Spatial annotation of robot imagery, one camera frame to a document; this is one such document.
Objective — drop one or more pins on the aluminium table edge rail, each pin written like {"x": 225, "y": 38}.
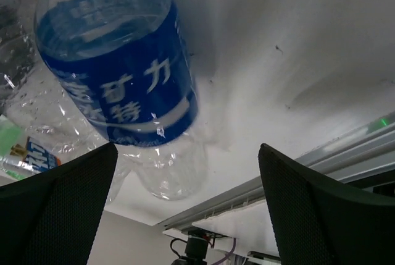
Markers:
{"x": 363, "y": 158}

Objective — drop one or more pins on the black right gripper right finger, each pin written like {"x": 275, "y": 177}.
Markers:
{"x": 319, "y": 220}

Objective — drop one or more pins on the white cap labelled bottle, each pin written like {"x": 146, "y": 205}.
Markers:
{"x": 21, "y": 155}

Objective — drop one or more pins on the blue label plastic bottle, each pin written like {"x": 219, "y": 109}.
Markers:
{"x": 125, "y": 65}

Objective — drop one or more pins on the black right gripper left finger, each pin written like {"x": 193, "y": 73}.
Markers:
{"x": 53, "y": 217}

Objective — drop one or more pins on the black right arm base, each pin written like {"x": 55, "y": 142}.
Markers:
{"x": 196, "y": 247}

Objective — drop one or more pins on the clear unlabelled plastic bottle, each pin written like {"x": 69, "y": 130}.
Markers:
{"x": 17, "y": 52}

